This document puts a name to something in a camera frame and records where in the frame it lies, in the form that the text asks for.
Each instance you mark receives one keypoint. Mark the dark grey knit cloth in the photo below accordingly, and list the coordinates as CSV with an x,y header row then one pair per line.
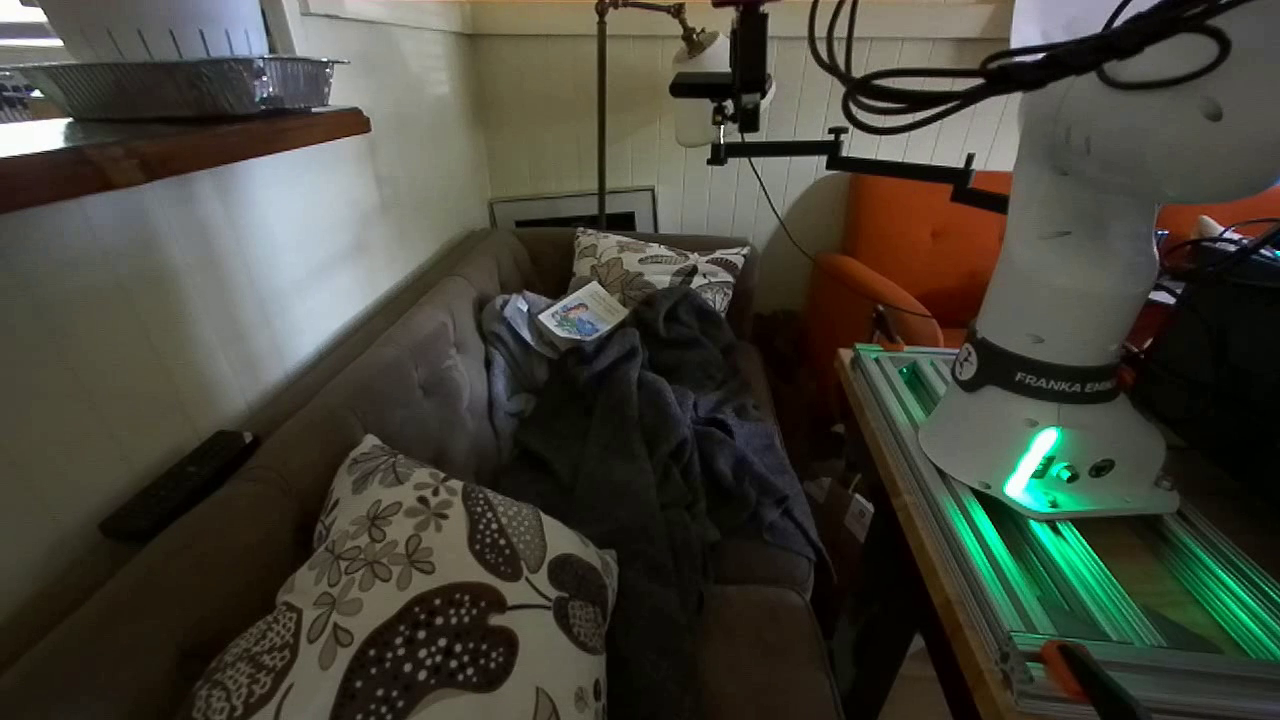
x,y
624,454

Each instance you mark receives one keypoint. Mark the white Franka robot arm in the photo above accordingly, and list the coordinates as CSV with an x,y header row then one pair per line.
x,y
1093,242

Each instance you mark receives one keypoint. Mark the small floral leaf pillow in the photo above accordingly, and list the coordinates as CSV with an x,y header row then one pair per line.
x,y
640,266

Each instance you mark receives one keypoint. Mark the dark navy cloth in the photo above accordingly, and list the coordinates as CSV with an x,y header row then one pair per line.
x,y
761,482

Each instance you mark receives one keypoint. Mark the large white floral pillow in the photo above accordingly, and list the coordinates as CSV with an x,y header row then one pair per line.
x,y
403,600

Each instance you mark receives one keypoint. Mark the white blue book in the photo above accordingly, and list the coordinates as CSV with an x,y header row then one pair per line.
x,y
581,316

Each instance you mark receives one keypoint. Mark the blue grey crumpled garment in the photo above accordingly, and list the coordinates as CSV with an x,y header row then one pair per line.
x,y
512,346

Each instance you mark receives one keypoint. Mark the framed picture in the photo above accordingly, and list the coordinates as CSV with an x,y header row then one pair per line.
x,y
534,207

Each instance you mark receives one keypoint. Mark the grey tufted sofa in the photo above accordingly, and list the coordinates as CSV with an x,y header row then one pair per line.
x,y
415,372

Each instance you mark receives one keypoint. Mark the brass floor lamp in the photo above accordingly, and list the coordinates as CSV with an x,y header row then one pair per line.
x,y
603,133

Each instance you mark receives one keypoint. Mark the orange armchair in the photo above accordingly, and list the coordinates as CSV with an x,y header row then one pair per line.
x,y
920,242

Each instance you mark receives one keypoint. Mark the black remote control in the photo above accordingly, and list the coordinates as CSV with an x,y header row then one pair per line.
x,y
181,485

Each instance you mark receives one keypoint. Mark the orange black clamp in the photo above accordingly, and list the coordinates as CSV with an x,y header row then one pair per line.
x,y
1066,663

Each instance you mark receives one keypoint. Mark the aluminium foil tray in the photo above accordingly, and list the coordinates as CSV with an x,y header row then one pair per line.
x,y
185,84

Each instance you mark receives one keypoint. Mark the black bag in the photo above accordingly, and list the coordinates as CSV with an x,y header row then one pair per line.
x,y
1222,361

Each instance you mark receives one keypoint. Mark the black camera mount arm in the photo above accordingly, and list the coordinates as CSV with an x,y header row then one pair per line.
x,y
772,148

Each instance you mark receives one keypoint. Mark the aluminium frame robot table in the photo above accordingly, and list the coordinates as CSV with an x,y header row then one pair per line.
x,y
1066,574

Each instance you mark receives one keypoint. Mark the wooden wall shelf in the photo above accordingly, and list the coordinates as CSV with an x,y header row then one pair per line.
x,y
132,153

